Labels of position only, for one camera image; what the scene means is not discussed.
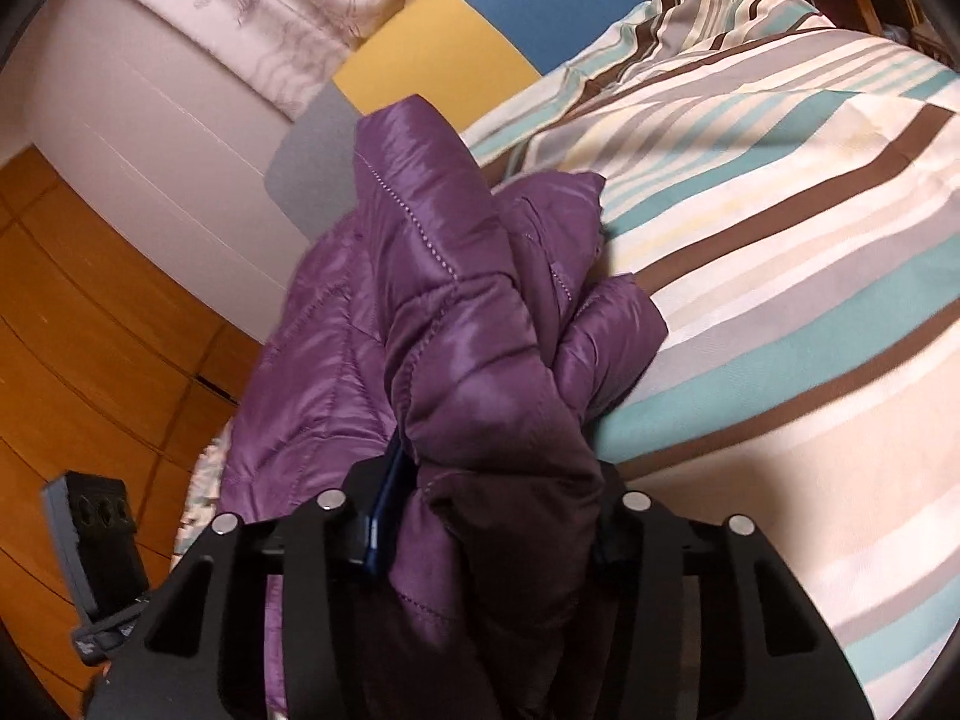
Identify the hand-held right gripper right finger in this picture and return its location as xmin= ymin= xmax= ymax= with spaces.
xmin=591 ymin=463 xmax=875 ymax=720

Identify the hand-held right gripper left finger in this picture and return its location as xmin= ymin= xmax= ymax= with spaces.
xmin=86 ymin=454 xmax=418 ymax=720

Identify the purple quilted jacket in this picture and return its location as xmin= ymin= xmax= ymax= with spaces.
xmin=217 ymin=94 xmax=670 ymax=720

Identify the striped duvet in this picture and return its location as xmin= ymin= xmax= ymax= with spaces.
xmin=172 ymin=0 xmax=960 ymax=720

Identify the grey yellow blue pillow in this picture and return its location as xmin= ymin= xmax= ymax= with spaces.
xmin=264 ymin=0 xmax=647 ymax=242

